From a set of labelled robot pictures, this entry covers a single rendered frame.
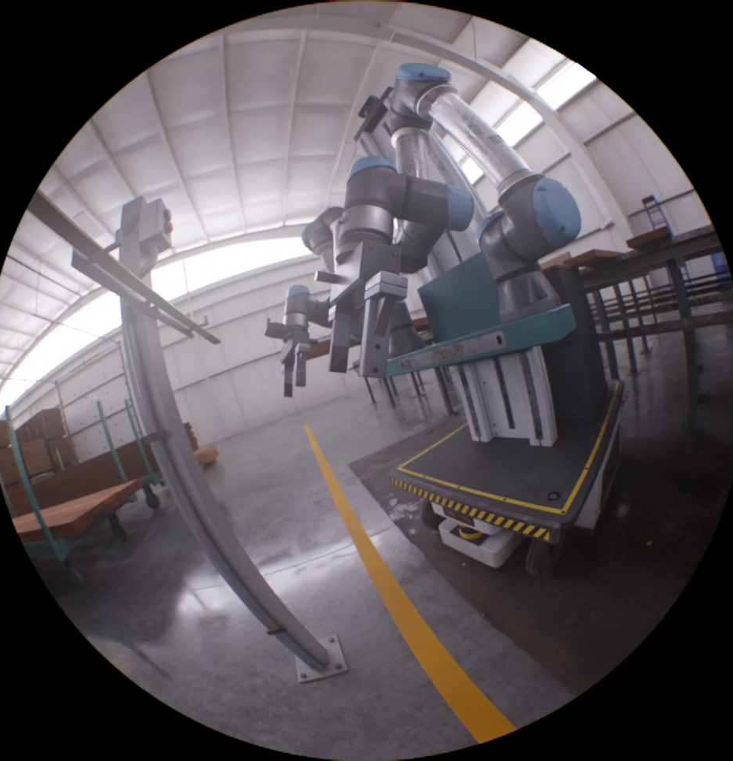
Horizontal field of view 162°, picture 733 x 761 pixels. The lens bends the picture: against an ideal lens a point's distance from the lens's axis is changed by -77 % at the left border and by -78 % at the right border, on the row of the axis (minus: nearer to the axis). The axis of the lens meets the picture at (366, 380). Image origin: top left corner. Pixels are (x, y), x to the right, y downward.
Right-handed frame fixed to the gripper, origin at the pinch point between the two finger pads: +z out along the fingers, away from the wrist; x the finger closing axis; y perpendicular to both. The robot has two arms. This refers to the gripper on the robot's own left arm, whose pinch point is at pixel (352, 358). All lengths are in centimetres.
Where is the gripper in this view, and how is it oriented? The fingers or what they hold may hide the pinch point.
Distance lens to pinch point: 33.1
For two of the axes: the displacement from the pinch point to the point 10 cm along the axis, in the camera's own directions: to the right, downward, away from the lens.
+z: -1.0, 9.9, 0.3
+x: 3.7, 0.7, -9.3
